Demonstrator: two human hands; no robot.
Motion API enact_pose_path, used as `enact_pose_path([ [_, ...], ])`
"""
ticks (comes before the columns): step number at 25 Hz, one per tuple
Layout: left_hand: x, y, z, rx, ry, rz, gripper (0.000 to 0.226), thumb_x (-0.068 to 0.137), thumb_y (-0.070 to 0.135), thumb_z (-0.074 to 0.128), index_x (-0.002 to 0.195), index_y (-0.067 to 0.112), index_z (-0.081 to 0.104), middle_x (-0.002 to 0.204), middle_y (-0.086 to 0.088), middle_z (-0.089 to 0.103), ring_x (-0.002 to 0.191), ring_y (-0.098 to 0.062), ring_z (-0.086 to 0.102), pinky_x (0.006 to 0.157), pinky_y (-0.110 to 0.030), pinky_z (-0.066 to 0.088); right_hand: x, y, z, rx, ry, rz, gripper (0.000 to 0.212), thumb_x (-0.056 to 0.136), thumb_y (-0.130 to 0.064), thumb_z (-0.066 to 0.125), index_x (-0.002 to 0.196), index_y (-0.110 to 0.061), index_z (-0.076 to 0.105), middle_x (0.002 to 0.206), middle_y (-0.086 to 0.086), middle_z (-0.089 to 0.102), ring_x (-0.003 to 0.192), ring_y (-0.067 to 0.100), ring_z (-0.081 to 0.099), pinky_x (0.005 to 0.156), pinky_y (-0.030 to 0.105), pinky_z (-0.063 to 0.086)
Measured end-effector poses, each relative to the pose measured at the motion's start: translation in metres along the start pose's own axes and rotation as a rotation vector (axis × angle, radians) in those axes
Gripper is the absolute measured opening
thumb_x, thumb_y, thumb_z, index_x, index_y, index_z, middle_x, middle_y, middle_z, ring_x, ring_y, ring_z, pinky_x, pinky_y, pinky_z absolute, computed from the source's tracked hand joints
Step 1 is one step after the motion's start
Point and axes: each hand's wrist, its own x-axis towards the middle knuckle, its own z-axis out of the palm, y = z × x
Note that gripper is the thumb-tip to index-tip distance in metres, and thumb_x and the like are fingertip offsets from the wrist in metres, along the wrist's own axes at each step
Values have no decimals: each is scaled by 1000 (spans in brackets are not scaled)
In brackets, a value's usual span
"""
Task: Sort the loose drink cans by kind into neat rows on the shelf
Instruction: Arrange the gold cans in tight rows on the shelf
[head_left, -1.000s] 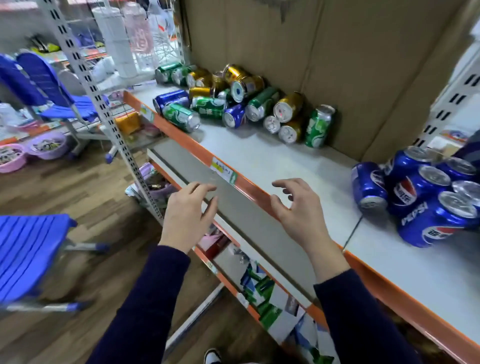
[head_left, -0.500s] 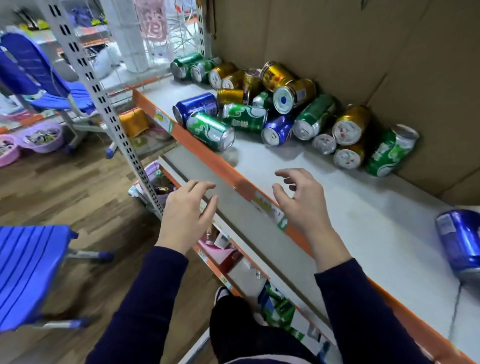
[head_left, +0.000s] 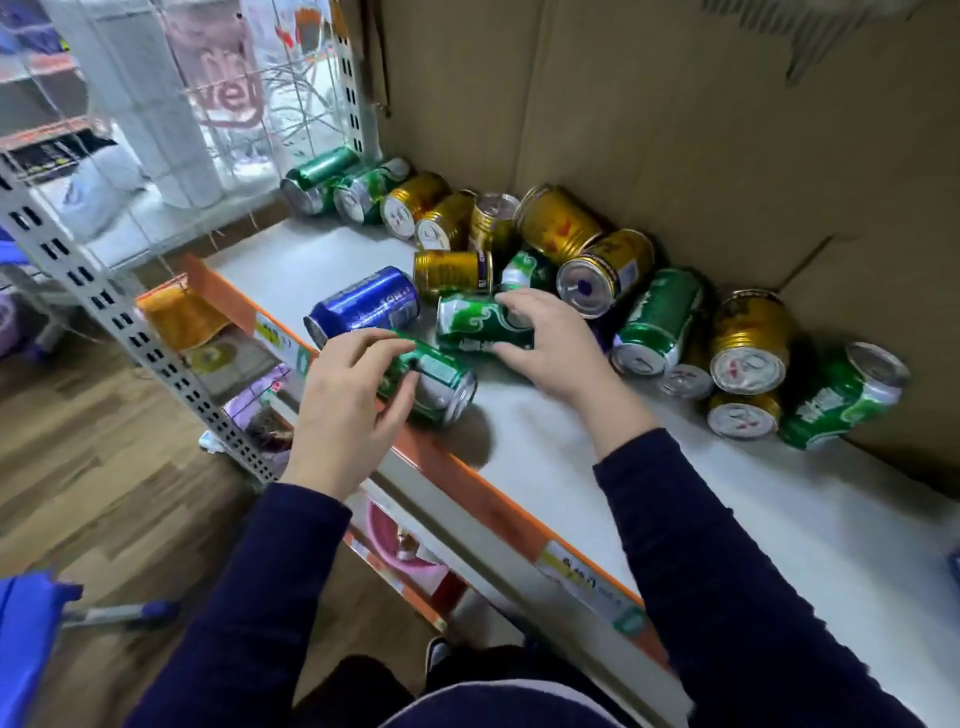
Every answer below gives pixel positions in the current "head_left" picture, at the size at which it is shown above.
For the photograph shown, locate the white plastic bag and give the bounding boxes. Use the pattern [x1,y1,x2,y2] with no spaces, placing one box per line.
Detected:
[58,142,149,243]

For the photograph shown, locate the pile of green cans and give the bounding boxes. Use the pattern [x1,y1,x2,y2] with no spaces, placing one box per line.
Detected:
[280,146,912,452]

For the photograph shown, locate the person's left hand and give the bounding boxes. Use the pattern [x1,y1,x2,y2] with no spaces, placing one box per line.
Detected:
[281,327,421,502]

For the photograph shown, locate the wire mesh side panel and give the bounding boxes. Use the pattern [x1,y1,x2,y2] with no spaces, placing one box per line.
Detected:
[0,0,363,265]

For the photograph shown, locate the white tiled pillar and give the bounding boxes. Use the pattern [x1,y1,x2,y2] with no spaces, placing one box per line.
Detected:
[41,0,224,210]

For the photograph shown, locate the green beverage can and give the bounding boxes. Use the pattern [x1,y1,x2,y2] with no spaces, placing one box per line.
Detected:
[435,292,536,356]
[375,333,479,431]

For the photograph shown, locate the yellow green price label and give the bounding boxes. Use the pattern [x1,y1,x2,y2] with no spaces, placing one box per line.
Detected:
[535,540,648,640]

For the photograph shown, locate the blue beverage can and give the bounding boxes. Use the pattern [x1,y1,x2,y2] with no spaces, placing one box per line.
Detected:
[303,266,421,351]

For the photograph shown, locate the pink plastic bowl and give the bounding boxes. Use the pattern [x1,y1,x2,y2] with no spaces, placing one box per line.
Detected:
[365,496,453,595]

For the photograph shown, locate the brown cardboard backing sheet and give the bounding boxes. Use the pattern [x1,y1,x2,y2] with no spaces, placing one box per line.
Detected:
[360,0,960,500]

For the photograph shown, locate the pink round sign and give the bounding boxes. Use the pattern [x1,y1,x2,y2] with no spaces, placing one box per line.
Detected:
[161,0,269,130]

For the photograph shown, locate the white perforated shelf post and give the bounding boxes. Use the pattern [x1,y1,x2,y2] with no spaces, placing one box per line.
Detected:
[328,0,384,163]
[0,153,283,486]

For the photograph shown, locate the person's right hand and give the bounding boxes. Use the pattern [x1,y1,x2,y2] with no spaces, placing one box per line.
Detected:
[491,288,661,460]

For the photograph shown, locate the person's dark trousers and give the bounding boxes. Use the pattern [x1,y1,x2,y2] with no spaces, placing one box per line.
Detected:
[292,643,627,728]

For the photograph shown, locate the person's right forearm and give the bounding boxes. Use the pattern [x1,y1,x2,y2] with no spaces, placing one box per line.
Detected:
[592,429,928,728]

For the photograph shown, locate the person's left forearm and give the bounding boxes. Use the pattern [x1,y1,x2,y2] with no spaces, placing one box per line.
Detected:
[123,482,354,728]

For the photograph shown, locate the grey blue basket handle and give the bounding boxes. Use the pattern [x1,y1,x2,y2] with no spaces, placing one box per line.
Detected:
[62,599,182,630]

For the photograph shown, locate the purple snack packet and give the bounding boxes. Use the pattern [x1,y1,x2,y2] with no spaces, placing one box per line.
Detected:
[222,364,295,454]

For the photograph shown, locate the clear packet with yellow disc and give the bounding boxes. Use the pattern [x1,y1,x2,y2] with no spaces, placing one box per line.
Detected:
[182,328,280,400]

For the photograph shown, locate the pile of gold cans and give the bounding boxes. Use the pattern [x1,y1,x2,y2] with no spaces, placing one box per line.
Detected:
[380,172,798,441]

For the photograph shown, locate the green white price label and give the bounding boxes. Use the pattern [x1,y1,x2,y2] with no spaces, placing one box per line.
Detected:
[253,312,313,378]

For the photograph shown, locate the orange snack packet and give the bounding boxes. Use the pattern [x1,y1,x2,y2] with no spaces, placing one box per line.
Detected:
[135,273,231,353]

